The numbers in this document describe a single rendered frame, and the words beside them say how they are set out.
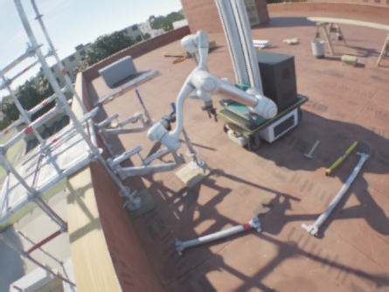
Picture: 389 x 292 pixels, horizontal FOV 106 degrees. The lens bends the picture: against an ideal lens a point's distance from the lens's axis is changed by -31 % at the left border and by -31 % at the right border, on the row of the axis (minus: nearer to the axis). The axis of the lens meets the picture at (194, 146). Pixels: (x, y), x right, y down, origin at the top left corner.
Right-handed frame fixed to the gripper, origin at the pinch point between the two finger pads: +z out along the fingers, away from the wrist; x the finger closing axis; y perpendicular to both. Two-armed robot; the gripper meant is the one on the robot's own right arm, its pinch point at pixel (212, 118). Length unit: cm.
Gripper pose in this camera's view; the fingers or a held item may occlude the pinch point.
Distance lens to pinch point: 225.5
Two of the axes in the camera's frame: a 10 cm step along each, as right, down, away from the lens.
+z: 2.9, 7.7, 5.7
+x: -4.4, -4.2, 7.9
